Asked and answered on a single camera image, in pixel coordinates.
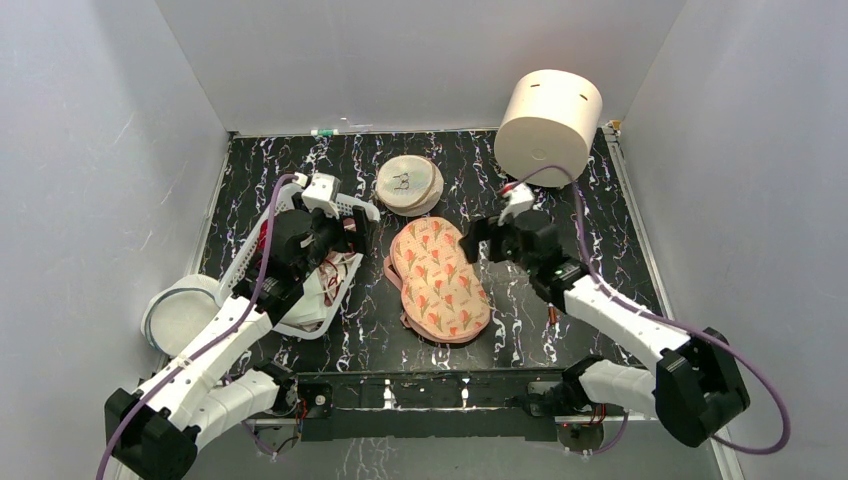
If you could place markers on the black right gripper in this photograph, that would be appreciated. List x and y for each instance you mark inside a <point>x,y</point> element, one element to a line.
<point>495,237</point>

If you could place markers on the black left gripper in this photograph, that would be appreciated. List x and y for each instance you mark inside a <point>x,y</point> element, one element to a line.
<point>358,241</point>

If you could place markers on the pink floral mesh laundry bag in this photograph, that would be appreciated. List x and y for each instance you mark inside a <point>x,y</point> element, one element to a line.
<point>443,300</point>

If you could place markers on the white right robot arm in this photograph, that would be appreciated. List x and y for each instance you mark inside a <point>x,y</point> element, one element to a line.
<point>636,331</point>

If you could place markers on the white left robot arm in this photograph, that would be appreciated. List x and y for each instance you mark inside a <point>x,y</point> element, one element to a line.
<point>218,344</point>

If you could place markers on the round white mesh laundry bag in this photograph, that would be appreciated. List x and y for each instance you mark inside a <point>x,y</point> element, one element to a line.
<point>409,185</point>

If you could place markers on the round white mesh bag left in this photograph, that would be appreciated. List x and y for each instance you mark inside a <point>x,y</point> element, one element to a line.
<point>176,315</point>

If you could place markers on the pink and white bras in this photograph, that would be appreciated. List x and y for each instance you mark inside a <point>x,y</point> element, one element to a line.
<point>322,288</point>

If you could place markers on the red garment in basket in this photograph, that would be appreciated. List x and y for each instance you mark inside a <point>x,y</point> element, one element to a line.
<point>262,237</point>

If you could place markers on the small red white marker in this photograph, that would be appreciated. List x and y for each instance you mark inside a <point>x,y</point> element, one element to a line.
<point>553,315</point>

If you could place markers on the large cream cylinder drum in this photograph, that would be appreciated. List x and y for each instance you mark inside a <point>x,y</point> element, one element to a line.
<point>548,128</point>

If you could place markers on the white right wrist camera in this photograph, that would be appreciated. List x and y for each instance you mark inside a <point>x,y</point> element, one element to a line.
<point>518,198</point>

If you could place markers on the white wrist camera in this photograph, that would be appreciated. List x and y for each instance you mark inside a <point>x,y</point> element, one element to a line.
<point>321,193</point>
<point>518,198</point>

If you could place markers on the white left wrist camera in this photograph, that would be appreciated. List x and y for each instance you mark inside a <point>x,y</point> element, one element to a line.
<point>321,193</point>

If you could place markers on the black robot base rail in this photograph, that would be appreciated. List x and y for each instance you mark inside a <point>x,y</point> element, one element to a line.
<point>442,404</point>

